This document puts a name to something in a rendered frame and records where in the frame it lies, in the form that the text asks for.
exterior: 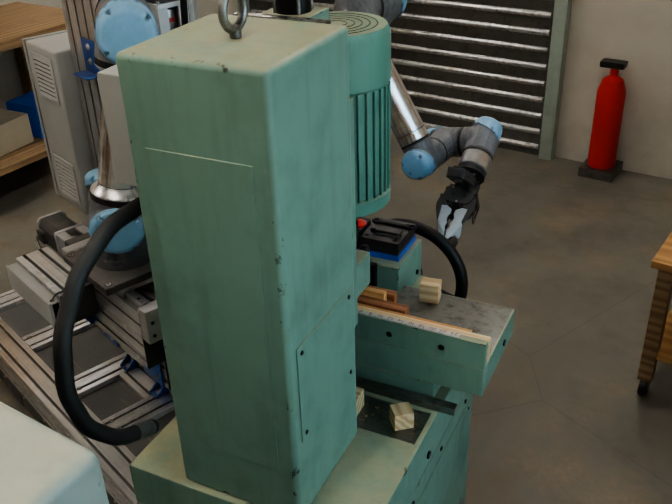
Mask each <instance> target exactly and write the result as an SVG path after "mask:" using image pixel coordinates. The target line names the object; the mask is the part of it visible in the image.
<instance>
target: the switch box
mask: <svg viewBox="0 0 672 504"><path fill-rule="evenodd" d="M97 78H98V83H99V89H100V94H101V100H102V105H103V111H104V116H105V122H106V127H107V133H108V138H109V144H110V149H111V155H112V160H113V166H114V171H115V177H116V181H117V183H121V184H126V185H131V186H136V187H137V182H136V176H135V170H134V164H133V158H132V152H131V147H130V141H129V135H128V129H127V123H126V117H125V111H124V105H123V99H122V93H121V87H120V81H119V75H118V69H117V64H116V65H114V66H111V67H109V68H107V69H104V70H102V71H100V72H98V73H97Z"/></svg>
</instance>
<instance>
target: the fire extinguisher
mask: <svg viewBox="0 0 672 504"><path fill-rule="evenodd" d="M627 66H628V61H625V60H617V59H610V58H604V59H602V60H601V61H600V67H604V68H611V70H610V75H608V76H606V77H604V78H603V79H602V81H601V83H600V85H599V87H598V89H597V95H596V102H595V109H594V117H593V124H592V131H591V139H590V146H589V154H588V158H587V159H586V160H585V161H584V162H583V163H582V164H581V165H580V166H579V169H578V176H581V177H586V178H591V179H596V180H601V181H606V182H610V183H612V182H613V180H614V179H615V178H616V177H617V176H618V174H619V173H620V172H621V171H622V168H623V161H619V160H616V156H617V149H618V143H619V136H620V130H621V123H622V117H623V110H624V104H625V98H626V87H625V83H624V79H623V78H621V77H620V76H618V73H619V70H624V69H625V68H626V67H627Z"/></svg>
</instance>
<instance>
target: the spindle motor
mask: <svg viewBox="0 0 672 504"><path fill-rule="evenodd" d="M329 20H331V24H334V25H343V26H346V28H347V30H348V51H349V96H350V97H352V98H353V101H354V152H355V202H356V218H357V217H362V216H366V215H369V214H372V213H375V212H377V211H379V210H380V209H382V208H383V207H385V206H386V205H387V204H388V202H389V200H390V192H391V185H390V162H391V80H390V79H391V28H390V26H389V24H388V22H387V21H386V19H384V18H383V17H381V16H378V15H374V14H370V13H363V12H352V11H332V12H329Z"/></svg>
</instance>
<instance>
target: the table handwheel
mask: <svg viewBox="0 0 672 504"><path fill-rule="evenodd" d="M391 219H392V220H397V221H402V222H407V223H413V224H415V225H416V226H417V229H416V230H415V234H418V235H420V236H422V237H424V238H426V239H428V240H429V241H431V242H432V243H433V244H435V245H436V246H437V247H438V248H439V249H440V250H441V251H442V252H443V253H444V255H445V256H446V257H447V259H448V260H449V262H450V264H451V266H452V268H453V271H454V275H455V280H456V289H455V294H454V295H453V294H451V293H449V292H447V291H445V290H443V289H441V293H442V294H446V295H451V296H455V297H460V298H464V299H466V297H467V293H468V275H467V271H466V267H465V264H464V262H463V260H462V258H461V256H460V254H459V252H458V251H457V249H456V248H455V247H454V246H453V244H452V243H451V242H450V241H449V240H448V239H447V238H446V237H445V236H444V235H442V234H441V233H440V232H438V231H437V230H435V229H434V228H432V227H430V226H428V225H426V224H424V223H422V222H419V221H415V220H411V219H406V218H391Z"/></svg>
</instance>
